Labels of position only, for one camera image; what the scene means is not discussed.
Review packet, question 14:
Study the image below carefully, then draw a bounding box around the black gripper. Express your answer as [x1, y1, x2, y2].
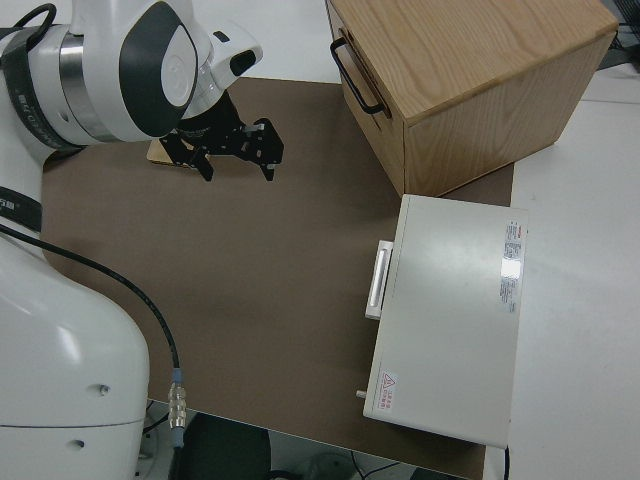
[159, 96, 285, 183]

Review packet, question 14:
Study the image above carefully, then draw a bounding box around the light wooden rack base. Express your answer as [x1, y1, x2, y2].
[146, 141, 197, 172]

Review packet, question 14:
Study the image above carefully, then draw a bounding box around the brown table mat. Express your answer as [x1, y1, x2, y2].
[41, 77, 516, 480]

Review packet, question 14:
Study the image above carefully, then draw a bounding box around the wooden drawer cabinet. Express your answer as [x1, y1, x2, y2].
[324, 0, 619, 198]

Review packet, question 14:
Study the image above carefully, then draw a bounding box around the white microwave oven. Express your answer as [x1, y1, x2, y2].
[355, 193, 530, 448]

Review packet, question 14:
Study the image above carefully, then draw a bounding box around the black object under table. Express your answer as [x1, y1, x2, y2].
[180, 413, 274, 480]

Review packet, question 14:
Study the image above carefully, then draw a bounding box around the dark equipment behind cabinet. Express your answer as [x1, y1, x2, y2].
[594, 0, 640, 76]

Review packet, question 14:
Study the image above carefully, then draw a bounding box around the black metal drawer handle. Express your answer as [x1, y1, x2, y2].
[329, 38, 387, 116]

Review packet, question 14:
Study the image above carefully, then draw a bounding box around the black cable with metal connector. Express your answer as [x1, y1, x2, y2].
[0, 223, 190, 480]

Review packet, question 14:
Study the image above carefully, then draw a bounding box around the white oven door handle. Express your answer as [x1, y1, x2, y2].
[364, 240, 395, 321]

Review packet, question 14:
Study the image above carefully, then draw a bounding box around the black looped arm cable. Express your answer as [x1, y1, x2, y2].
[0, 3, 57, 42]

